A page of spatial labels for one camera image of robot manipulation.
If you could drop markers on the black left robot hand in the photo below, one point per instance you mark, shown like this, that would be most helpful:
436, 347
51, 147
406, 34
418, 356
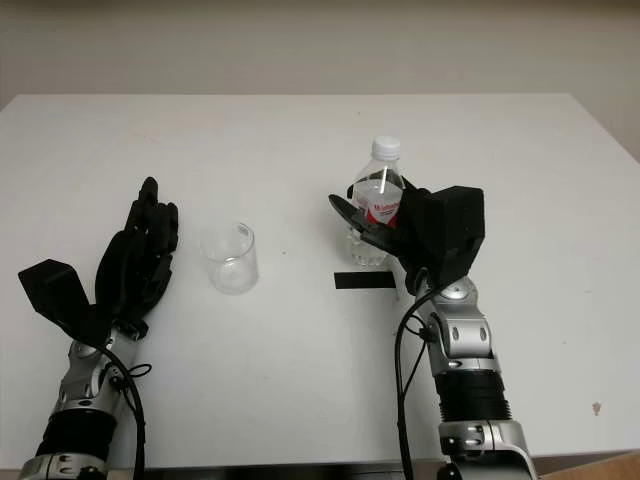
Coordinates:
135, 260

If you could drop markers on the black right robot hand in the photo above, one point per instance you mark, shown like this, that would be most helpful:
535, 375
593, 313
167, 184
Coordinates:
420, 235

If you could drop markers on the clear plastic water bottle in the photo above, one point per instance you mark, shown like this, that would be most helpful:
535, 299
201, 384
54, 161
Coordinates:
380, 175

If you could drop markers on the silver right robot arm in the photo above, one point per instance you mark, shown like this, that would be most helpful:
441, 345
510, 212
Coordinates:
470, 380

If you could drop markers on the clear glass cup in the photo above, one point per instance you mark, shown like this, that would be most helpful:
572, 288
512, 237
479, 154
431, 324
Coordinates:
231, 265

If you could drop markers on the black tape strip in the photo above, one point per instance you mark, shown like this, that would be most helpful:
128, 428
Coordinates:
362, 280

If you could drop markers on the black robot torso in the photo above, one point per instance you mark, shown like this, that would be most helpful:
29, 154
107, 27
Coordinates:
270, 474

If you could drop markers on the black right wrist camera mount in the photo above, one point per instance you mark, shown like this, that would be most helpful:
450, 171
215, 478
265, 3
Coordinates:
462, 230

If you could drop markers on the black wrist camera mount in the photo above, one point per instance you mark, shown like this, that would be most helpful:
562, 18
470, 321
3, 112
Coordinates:
462, 230
60, 295

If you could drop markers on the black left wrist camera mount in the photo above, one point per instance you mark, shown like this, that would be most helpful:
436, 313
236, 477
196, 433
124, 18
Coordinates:
60, 295

